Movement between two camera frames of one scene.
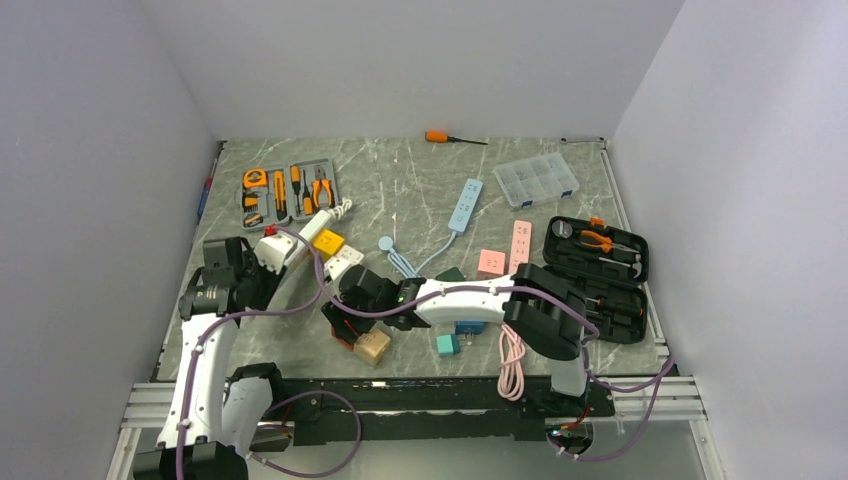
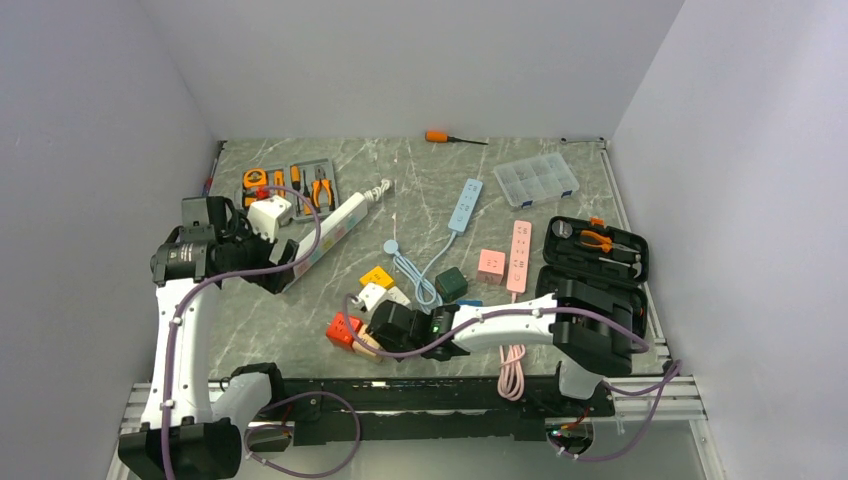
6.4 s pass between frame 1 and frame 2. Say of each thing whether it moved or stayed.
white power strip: moved
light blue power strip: stayed
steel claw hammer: stayed
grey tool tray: stayed
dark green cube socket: stayed
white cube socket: moved
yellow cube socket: moved
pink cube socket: stayed
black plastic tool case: stayed
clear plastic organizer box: stayed
